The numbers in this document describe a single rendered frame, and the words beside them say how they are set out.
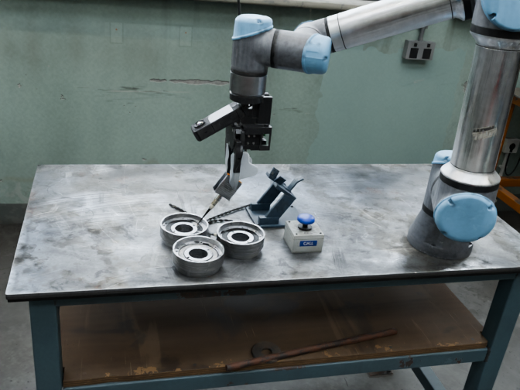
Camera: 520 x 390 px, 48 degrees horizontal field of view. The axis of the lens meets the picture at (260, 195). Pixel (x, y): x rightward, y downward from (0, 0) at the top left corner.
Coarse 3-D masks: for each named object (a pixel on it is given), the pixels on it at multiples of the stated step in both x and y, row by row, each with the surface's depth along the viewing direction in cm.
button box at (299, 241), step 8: (288, 224) 131; (296, 224) 131; (312, 224) 132; (288, 232) 130; (296, 232) 128; (304, 232) 128; (312, 232) 128; (320, 232) 129; (288, 240) 131; (296, 240) 127; (304, 240) 127; (312, 240) 128; (320, 240) 128; (296, 248) 128; (304, 248) 128; (312, 248) 129; (320, 248) 129
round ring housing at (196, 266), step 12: (180, 240) 121; (192, 240) 123; (204, 240) 123; (216, 240) 122; (192, 252) 120; (204, 252) 121; (180, 264) 115; (192, 264) 114; (204, 264) 114; (216, 264) 116; (192, 276) 116; (204, 276) 116
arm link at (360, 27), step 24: (384, 0) 118; (408, 0) 116; (432, 0) 114; (456, 0) 113; (312, 24) 122; (336, 24) 120; (360, 24) 118; (384, 24) 117; (408, 24) 117; (432, 24) 118; (336, 48) 122
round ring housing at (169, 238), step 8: (168, 216) 130; (176, 216) 131; (184, 216) 132; (192, 216) 132; (200, 216) 131; (160, 224) 126; (176, 224) 129; (184, 224) 130; (192, 224) 129; (200, 224) 130; (160, 232) 126; (168, 232) 123; (176, 232) 126; (184, 232) 130; (192, 232) 126; (200, 232) 124; (168, 240) 124; (176, 240) 123
